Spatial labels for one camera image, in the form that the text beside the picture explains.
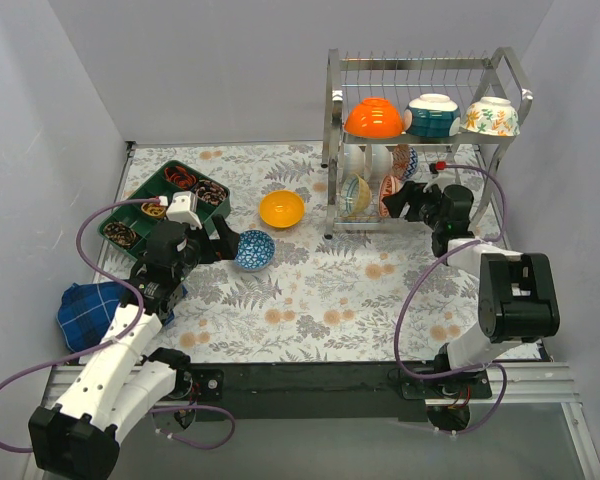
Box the red and white floral bowl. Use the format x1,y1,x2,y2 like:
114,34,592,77
378,175,402,217

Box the blue triangle-pattern bowl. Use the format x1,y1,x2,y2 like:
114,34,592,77
234,230,275,272

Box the yellow bowl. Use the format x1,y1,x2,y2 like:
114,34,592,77
259,190,305,229

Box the blue zigzag red-inside bowl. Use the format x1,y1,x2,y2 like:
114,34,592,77
391,144,419,182

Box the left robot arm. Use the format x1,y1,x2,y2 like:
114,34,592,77
28,215,240,479

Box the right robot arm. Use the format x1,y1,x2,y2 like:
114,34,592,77
381,181,560,398

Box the steel two-tier dish rack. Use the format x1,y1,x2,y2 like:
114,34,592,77
321,47,533,239

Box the cream bowl with teal stripes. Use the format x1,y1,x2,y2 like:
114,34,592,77
340,174,371,217

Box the white ribbed bowl right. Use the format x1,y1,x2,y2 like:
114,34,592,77
365,144,393,177

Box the white ribbed bowl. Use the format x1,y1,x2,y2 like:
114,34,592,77
365,144,393,177
341,144,365,176

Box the white ribbed bowl left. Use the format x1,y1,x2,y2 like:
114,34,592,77
341,144,365,176

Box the teal and white bowl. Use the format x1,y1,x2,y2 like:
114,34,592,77
404,93,460,138

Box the orange bowl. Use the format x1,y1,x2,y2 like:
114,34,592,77
344,97,405,139

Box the green compartment tray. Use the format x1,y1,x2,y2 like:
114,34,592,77
98,160,231,260

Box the floral table mat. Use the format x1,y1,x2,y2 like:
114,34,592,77
123,143,478,363

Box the white leaf-pattern bowl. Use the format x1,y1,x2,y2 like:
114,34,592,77
460,96,519,137

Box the blue plaid cloth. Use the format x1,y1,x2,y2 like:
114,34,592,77
56,282,136,355

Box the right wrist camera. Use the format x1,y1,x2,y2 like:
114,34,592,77
426,161,456,191

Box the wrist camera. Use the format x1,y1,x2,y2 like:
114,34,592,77
426,161,456,191
157,191,203,230

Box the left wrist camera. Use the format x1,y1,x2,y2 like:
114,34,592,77
157,191,203,230

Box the dark floral hair ties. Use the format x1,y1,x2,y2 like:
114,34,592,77
194,179,229,206

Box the yellow hair ties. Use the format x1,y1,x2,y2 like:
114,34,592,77
140,199,169,219

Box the red black hair ties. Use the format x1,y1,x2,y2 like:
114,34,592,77
163,165,196,188

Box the brown black hair ties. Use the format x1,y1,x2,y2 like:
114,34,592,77
102,221,140,248

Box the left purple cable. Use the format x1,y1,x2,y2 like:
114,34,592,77
0,197,236,454

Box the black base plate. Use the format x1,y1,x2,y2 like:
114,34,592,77
163,362,492,428

